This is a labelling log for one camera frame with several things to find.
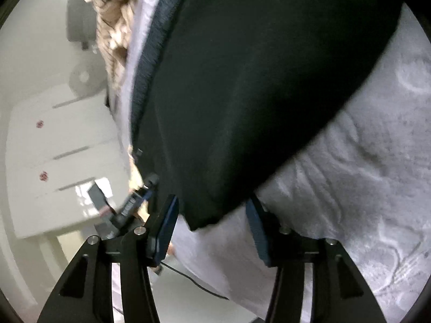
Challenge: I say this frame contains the black cable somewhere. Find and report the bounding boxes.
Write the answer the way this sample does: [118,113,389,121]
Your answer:
[159,261,230,301]

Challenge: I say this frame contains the black pants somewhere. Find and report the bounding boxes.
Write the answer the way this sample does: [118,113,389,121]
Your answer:
[130,0,409,233]

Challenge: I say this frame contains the beige striped knit blanket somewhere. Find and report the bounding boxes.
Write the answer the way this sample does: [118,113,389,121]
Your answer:
[79,0,144,92]

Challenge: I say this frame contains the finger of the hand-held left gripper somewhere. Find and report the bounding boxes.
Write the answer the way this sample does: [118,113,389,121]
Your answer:
[140,173,161,203]

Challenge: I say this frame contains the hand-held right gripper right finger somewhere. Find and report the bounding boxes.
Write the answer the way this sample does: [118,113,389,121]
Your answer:
[245,196,388,323]

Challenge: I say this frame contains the grey rounded chair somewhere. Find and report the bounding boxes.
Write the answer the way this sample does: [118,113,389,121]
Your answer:
[65,0,102,52]

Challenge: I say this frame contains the white round object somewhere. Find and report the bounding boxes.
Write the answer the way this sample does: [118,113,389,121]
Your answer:
[69,62,106,102]

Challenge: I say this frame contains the white drawer cabinet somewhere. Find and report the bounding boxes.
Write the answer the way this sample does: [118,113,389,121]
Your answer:
[5,81,133,240]

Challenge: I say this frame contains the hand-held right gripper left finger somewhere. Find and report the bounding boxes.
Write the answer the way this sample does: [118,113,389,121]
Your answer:
[36,194,180,323]

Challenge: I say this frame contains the lavender quilted bedspread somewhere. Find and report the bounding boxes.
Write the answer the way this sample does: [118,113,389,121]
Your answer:
[111,0,431,323]

